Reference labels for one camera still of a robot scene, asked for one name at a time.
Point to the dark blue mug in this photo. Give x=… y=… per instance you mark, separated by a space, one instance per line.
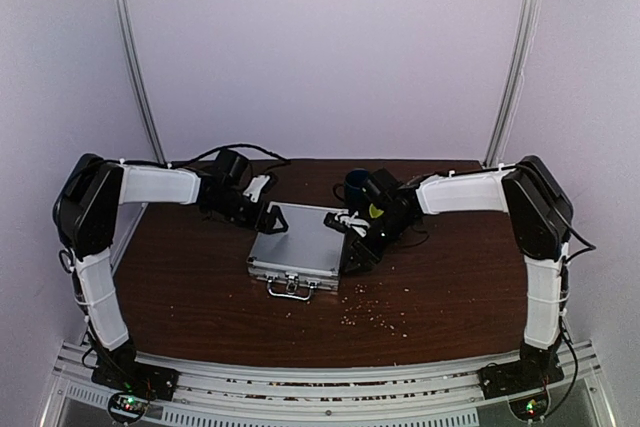
x=350 y=191

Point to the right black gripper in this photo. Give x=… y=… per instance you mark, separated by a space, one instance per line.
x=355 y=252

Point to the aluminium frame post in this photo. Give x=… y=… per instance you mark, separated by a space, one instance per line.
x=137 y=80
x=525 y=32

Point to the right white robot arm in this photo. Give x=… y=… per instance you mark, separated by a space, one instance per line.
x=541 y=218

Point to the silver aluminium poker case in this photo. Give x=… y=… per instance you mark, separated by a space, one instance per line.
x=302 y=260

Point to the left aluminium frame post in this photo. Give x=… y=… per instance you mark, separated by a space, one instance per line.
x=137 y=80

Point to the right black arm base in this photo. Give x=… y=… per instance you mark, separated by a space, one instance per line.
x=520 y=377

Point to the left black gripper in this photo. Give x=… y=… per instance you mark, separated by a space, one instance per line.
x=270 y=219

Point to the right aluminium frame post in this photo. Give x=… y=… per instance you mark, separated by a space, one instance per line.
x=525 y=32

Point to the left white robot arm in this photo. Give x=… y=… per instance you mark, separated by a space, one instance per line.
x=86 y=211

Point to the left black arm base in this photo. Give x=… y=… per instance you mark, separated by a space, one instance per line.
x=122 y=372

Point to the lime green bowl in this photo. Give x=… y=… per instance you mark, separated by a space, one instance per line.
x=374 y=211

